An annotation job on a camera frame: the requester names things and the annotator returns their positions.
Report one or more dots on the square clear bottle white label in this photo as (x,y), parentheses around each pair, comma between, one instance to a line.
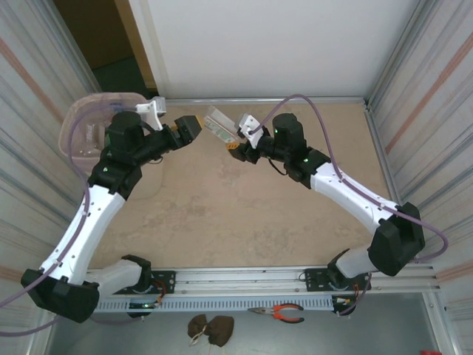
(95,136)

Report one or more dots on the square bottle green white label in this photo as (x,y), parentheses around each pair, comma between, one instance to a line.
(221,127)

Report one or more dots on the beige bin pink bag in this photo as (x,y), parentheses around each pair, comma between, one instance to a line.
(148,185)

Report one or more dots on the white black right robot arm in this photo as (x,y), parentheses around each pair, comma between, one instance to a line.
(351,192)

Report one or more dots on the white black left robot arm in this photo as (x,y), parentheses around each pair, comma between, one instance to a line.
(88,222)

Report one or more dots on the brown wooden door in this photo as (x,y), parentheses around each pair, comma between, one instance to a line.
(96,33)

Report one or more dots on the controller board green light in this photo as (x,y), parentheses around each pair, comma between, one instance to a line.
(144,305)

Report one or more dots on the brown cloth pouch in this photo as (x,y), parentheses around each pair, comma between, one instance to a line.
(220,329)

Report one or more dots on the red object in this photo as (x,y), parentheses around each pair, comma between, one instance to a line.
(430,353)

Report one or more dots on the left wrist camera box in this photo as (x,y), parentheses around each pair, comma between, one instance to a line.
(157,105)

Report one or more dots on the aluminium back frame bar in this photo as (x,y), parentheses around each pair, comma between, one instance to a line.
(258,101)

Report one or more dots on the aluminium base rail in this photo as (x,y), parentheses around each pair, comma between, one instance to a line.
(240,277)

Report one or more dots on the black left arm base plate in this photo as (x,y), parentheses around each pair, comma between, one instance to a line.
(166,281)

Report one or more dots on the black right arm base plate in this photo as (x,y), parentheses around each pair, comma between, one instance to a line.
(314,281)

